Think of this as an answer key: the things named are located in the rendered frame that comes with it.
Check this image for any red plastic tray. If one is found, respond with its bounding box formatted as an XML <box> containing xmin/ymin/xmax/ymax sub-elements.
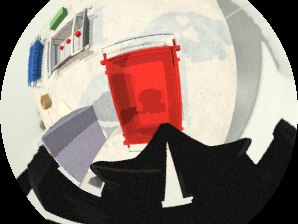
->
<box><xmin>100</xmin><ymin>31</ymin><xmax>184</xmax><ymax>153</ymax></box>

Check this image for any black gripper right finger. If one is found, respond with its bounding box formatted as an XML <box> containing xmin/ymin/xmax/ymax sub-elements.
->
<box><xmin>165</xmin><ymin>123</ymin><xmax>251</xmax><ymax>198</ymax></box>

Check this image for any orange open-top tray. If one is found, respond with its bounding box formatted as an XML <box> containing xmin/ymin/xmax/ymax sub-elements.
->
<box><xmin>40</xmin><ymin>93</ymin><xmax>52</xmax><ymax>111</ymax></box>

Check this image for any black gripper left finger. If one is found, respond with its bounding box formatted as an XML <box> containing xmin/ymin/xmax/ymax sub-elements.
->
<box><xmin>90</xmin><ymin>124</ymin><xmax>168</xmax><ymax>201</ymax></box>

